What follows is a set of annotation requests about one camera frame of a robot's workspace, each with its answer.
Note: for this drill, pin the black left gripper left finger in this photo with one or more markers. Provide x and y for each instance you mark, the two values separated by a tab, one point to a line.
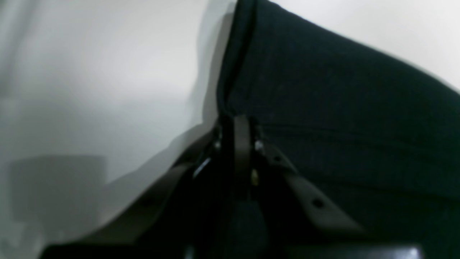
166	221

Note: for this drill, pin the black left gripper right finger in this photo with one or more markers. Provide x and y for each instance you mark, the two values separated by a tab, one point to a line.
302	222

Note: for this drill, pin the black T-shirt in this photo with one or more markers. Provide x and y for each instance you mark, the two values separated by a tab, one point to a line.
379	137

